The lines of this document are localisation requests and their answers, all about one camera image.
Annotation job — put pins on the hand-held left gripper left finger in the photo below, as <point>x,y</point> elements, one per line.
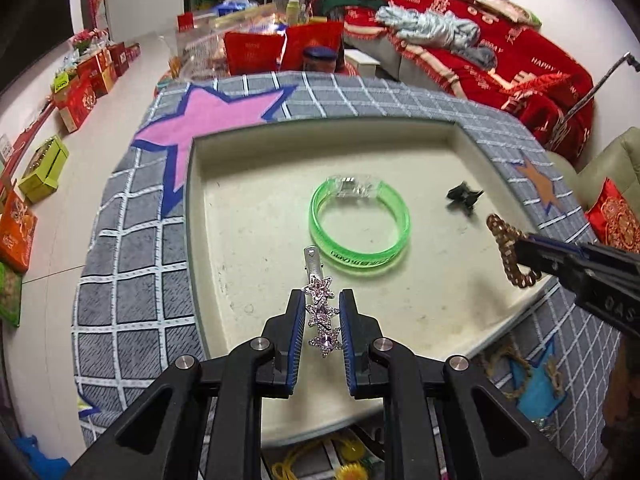
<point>296,340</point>

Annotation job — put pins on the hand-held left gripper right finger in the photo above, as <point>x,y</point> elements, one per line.
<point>349,345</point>

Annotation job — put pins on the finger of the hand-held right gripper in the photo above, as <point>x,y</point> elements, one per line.
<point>562,246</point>
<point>542,262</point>

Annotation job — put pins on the silver star hair clip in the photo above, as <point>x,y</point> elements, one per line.
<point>320,310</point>

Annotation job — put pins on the shallow beige tray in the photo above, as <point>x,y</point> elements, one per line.
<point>250,260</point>

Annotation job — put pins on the person's right forearm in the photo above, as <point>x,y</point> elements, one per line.
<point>625,400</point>

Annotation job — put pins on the red embroidered cushion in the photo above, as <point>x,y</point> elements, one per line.
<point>617,220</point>

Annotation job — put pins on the beige armchair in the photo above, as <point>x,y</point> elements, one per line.
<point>615,160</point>

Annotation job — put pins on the black claw hair clip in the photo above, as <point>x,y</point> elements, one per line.
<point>462,195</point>

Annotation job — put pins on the metal selfie stick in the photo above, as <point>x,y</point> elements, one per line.
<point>595,90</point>

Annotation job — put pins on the grey checked star cloth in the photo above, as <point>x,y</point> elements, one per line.
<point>125,310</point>

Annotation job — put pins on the red covered sofa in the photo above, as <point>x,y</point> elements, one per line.
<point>525,75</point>

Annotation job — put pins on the grey garment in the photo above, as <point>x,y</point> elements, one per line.
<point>482,56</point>

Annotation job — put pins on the floral pillow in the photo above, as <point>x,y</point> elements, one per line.
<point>510,10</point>

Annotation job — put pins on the light blue blanket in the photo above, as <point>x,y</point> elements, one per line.
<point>430,27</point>

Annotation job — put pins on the white stool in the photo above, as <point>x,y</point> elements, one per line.
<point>362,62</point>

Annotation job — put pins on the blue lid jar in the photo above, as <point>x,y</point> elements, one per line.
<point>320,60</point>

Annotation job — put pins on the blue cloth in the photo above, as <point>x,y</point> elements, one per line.
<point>40,460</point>

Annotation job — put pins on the red gift bag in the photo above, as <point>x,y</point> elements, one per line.
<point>315,35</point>
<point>252,55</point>

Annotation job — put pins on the green snack bag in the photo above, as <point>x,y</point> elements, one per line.
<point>9,295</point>

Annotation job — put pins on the green cardboard box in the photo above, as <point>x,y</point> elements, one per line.
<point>42,175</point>

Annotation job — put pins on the patterned red gift box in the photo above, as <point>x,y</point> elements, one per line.
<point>77,105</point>

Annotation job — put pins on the dark green blanket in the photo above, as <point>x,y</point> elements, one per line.
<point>345,0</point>

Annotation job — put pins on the orange red gift box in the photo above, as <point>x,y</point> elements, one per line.
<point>97,75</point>

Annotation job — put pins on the dark red gift box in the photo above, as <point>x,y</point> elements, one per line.
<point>118,59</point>

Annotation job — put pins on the pink flower bouquet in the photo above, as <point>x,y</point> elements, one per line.
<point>87,40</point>

